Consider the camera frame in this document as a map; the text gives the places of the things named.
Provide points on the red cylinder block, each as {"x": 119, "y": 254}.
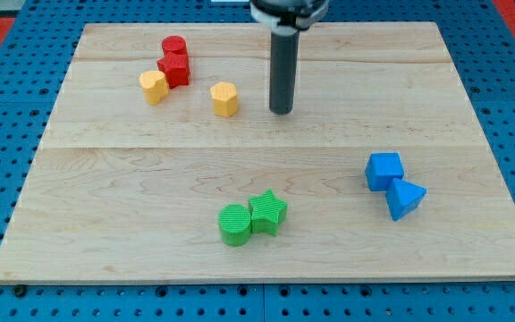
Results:
{"x": 174, "y": 44}

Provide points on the red star block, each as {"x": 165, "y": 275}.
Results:
{"x": 176, "y": 68}

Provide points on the yellow heart block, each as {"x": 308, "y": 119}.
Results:
{"x": 154, "y": 86}

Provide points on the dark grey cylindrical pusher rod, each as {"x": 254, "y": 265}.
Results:
{"x": 283, "y": 65}

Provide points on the black and white robot wrist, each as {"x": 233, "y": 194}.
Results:
{"x": 288, "y": 14}

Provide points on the blue triangular prism block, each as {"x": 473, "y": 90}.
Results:
{"x": 403, "y": 197}

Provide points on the light wooden board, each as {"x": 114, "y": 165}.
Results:
{"x": 122, "y": 192}

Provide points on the green cylinder block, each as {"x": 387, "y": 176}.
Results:
{"x": 234, "y": 222}

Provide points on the green star block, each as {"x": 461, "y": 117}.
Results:
{"x": 267, "y": 212}

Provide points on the blue cube block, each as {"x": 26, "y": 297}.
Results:
{"x": 382, "y": 168}

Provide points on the yellow hexagon block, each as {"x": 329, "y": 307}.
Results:
{"x": 225, "y": 99}

